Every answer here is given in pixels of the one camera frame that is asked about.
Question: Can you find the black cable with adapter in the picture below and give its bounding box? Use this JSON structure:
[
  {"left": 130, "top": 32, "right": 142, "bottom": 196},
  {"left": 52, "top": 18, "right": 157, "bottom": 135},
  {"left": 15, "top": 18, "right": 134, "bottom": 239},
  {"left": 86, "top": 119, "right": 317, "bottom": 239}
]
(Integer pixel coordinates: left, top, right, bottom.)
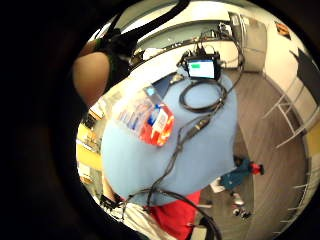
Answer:
[{"left": 120, "top": 112, "right": 224, "bottom": 240}]

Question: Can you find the coiled black cable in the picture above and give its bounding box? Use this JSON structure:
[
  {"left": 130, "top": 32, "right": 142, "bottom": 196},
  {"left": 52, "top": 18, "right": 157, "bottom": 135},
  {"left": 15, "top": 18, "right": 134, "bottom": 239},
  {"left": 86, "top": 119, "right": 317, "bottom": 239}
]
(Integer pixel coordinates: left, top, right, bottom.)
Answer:
[{"left": 178, "top": 79, "right": 229, "bottom": 114}]

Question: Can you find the clear printed plastic packet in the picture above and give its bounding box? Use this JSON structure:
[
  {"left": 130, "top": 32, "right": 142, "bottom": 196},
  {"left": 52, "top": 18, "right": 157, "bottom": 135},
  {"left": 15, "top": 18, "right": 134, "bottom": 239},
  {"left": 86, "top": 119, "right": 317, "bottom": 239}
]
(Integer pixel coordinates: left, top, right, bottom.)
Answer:
[{"left": 112, "top": 84, "right": 160, "bottom": 136}]

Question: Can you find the grey cabinet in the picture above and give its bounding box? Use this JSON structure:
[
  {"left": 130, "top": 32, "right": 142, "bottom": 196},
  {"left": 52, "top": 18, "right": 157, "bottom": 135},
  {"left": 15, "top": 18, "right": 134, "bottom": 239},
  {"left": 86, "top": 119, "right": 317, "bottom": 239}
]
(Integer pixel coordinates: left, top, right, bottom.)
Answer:
[{"left": 229, "top": 11, "right": 268, "bottom": 73}]

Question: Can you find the small black monitor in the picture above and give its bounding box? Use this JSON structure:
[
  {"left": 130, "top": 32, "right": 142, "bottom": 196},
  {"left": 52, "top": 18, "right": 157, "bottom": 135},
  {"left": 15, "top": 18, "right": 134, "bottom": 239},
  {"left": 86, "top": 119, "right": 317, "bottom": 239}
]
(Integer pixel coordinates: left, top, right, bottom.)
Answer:
[{"left": 182, "top": 54, "right": 223, "bottom": 81}]

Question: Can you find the black wall panel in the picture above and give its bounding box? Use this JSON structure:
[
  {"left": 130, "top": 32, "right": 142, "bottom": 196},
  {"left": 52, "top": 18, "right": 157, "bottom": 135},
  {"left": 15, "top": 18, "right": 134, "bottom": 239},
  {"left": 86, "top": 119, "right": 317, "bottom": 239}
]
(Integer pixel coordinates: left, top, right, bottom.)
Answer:
[{"left": 289, "top": 48, "right": 320, "bottom": 103}]

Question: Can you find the red orange snack packet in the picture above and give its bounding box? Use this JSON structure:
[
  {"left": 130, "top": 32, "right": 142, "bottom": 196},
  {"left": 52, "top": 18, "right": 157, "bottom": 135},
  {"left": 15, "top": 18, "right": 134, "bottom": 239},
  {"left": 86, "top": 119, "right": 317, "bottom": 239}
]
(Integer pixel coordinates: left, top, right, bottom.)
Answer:
[{"left": 139, "top": 103, "right": 176, "bottom": 148}]

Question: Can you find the black camera rig stand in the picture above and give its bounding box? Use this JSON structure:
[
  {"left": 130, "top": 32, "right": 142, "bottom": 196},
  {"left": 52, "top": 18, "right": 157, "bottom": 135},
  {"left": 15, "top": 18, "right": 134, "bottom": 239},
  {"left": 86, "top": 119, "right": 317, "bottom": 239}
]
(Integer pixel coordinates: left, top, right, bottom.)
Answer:
[{"left": 198, "top": 21, "right": 246, "bottom": 68}]

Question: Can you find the thick black strap cable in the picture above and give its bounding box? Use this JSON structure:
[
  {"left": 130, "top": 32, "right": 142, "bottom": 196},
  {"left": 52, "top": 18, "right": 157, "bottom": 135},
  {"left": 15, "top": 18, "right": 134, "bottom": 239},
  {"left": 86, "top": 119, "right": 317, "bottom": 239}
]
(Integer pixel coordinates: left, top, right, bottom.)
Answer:
[{"left": 132, "top": 0, "right": 192, "bottom": 40}]

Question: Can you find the yellow furniture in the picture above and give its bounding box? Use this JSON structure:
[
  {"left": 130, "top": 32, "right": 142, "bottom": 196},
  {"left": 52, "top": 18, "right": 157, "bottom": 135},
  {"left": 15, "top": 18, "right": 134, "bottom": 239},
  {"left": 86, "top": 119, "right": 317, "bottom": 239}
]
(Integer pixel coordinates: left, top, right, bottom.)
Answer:
[{"left": 75, "top": 122, "right": 104, "bottom": 172}]

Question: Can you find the orange wall poster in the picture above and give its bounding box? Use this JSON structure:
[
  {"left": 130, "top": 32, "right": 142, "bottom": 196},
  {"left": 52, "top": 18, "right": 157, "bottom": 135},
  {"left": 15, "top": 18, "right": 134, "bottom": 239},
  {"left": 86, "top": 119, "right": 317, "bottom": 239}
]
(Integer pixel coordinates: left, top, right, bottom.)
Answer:
[{"left": 274, "top": 21, "right": 292, "bottom": 40}]

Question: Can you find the white metal chair frame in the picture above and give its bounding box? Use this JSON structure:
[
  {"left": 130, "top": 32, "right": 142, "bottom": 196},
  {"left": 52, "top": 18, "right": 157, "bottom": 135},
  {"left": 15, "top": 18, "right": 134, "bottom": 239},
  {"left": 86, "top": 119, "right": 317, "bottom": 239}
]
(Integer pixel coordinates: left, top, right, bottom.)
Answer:
[{"left": 261, "top": 74, "right": 320, "bottom": 150}]

